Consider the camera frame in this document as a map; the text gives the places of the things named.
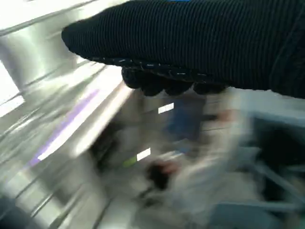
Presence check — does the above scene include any large computer monitor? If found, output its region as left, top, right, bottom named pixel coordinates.
left=164, top=100, right=205, bottom=144

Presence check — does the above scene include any black knitted gloved right hand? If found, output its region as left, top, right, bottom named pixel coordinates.
left=61, top=0, right=305, bottom=99

